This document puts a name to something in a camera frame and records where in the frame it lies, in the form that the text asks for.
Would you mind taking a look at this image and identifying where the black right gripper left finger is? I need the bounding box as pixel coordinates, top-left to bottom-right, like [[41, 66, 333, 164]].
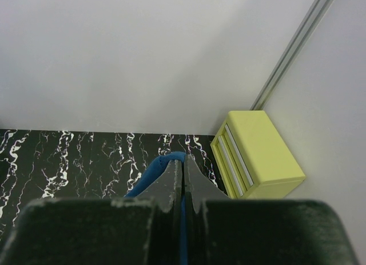
[[1, 160, 182, 264]]

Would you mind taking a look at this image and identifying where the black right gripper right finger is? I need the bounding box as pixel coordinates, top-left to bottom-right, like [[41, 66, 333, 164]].
[[184, 155, 359, 264]]

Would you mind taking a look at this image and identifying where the dark blue t-shirt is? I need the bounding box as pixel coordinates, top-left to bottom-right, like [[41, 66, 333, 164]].
[[124, 151, 188, 264]]

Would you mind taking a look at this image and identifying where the yellow-green drawer box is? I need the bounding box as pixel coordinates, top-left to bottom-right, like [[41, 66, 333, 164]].
[[211, 111, 306, 199]]

